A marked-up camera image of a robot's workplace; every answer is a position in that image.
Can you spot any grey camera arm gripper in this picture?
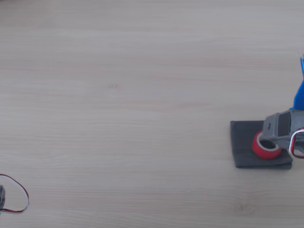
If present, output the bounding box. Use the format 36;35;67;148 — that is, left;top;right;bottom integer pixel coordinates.
260;109;304;150

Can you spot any dark grey mat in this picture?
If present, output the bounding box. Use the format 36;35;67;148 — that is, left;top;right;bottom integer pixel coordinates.
229;120;293;170

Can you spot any red white black looped wire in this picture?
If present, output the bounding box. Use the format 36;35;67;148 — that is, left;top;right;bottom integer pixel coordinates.
0;173;29;214

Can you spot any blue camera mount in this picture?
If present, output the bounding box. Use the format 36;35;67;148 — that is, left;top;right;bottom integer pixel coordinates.
293;54;304;111

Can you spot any red tape roll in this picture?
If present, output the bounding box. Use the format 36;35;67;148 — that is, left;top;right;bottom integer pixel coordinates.
251;130;284;160

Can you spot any red white gripper servo wire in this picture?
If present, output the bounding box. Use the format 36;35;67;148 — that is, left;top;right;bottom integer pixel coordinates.
287;127;304;159

